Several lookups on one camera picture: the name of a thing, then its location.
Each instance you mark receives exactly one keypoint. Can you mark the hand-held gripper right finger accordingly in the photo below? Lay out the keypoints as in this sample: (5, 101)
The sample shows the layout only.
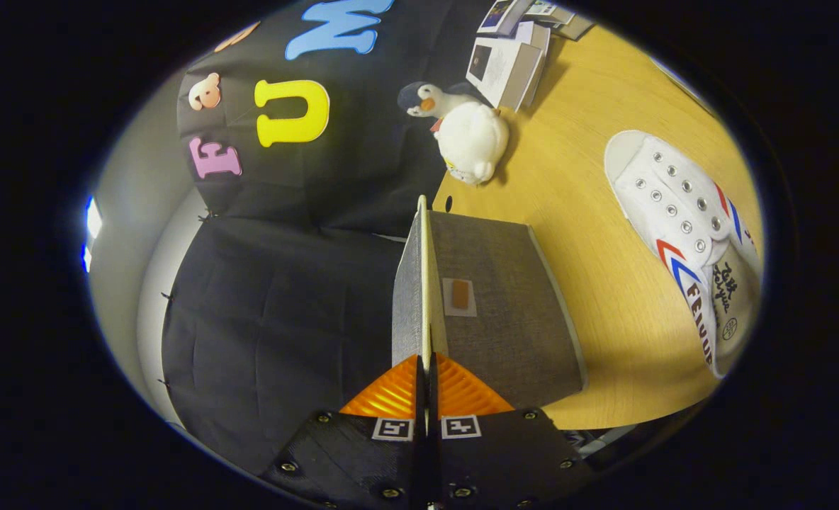
(497, 457)

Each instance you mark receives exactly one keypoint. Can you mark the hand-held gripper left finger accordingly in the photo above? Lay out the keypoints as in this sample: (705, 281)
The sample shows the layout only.
(363, 457)

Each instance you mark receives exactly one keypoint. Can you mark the grey fabric storage box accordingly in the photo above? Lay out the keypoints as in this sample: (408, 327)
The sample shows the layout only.
(504, 319)

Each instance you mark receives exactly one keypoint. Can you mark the white canvas shoe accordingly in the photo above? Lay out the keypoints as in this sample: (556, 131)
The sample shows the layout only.
(674, 212)

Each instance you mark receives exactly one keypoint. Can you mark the white plush toy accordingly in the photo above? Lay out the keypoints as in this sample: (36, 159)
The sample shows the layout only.
(473, 142)

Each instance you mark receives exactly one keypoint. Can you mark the large ceiling light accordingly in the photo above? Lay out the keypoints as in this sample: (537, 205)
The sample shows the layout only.
(93, 219)

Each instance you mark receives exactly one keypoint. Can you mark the penguin plush toy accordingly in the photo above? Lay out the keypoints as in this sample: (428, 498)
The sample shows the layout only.
(437, 99)

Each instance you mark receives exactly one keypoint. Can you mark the white book with portrait cover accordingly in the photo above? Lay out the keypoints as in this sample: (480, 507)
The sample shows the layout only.
(504, 67)

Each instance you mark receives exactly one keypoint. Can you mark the plain white book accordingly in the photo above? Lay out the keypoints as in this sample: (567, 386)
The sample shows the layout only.
(536, 35)

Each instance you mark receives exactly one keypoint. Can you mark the dark grey book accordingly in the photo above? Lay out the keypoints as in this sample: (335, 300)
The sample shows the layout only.
(575, 28)

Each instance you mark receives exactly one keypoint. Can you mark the book with blue picture cover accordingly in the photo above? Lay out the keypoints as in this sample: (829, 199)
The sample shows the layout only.
(497, 14)

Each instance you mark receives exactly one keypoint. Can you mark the book with pale green cover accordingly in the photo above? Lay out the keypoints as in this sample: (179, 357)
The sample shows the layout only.
(543, 8)

